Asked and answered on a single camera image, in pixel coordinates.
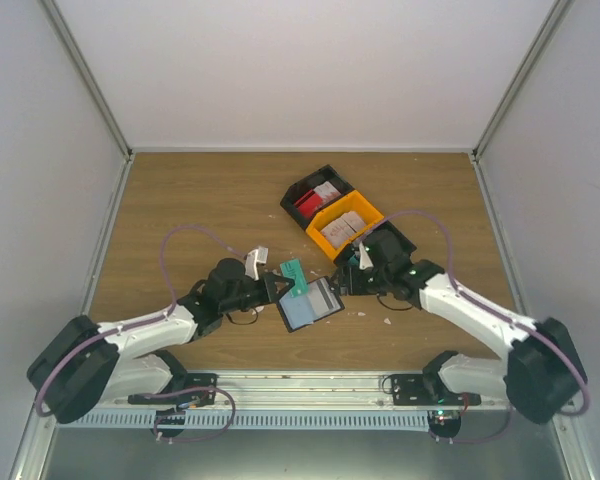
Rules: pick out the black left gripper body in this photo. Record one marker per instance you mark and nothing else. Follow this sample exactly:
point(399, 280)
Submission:
point(256, 298)

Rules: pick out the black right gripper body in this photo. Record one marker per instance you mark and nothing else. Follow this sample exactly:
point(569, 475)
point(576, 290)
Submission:
point(377, 286)

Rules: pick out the teal VIP card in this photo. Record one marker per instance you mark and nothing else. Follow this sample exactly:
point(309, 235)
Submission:
point(292, 269)

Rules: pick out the black leather card holder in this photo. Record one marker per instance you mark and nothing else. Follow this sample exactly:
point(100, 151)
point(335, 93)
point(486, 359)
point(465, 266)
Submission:
point(319, 302)

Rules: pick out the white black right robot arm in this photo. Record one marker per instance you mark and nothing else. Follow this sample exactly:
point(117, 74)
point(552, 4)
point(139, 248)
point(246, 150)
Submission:
point(536, 367)

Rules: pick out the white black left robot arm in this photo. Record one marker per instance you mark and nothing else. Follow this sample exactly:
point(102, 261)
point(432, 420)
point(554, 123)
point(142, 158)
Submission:
point(88, 363)

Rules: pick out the black right card bin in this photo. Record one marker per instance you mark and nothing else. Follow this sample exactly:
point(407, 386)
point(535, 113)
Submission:
point(384, 245)

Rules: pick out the black card bin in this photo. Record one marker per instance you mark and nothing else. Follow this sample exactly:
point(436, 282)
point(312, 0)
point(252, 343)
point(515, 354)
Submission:
point(299, 188)
point(384, 245)

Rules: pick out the yellow middle card bin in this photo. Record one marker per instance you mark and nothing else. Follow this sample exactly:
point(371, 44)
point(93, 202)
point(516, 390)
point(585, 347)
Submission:
point(353, 201)

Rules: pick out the red white card stack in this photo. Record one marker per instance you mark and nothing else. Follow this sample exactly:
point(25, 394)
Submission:
point(316, 198)

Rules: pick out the black left card bin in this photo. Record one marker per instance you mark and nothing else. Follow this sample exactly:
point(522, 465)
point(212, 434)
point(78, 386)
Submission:
point(299, 188)

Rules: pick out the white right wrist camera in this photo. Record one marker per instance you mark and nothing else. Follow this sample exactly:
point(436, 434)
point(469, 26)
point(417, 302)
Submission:
point(365, 261)

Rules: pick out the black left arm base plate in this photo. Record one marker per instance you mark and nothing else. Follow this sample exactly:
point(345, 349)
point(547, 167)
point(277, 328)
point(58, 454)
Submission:
point(182, 382)

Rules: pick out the aluminium mounting rail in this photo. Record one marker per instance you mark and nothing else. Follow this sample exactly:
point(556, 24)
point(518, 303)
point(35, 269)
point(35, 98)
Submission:
point(279, 389)

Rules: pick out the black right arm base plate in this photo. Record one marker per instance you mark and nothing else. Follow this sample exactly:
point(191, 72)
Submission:
point(416, 389)

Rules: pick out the grey slotted cable duct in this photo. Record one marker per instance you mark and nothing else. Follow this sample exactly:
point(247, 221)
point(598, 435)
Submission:
point(205, 419)

